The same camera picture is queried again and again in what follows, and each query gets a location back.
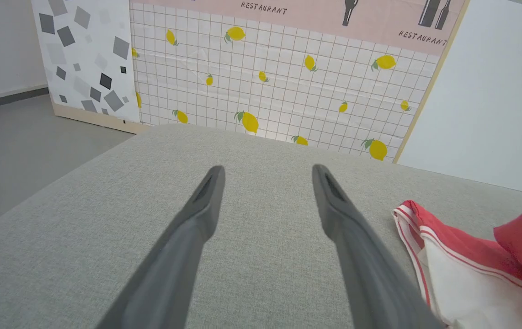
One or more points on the grey squares print panel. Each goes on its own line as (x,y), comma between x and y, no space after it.
(87,55)

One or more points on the lemon print partition panel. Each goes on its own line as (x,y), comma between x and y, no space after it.
(279,68)

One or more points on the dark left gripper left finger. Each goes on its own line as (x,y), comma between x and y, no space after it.
(174,265)

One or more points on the red and white basketball jersey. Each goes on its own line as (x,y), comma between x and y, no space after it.
(471,283)

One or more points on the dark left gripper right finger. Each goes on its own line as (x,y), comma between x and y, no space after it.
(357,256)

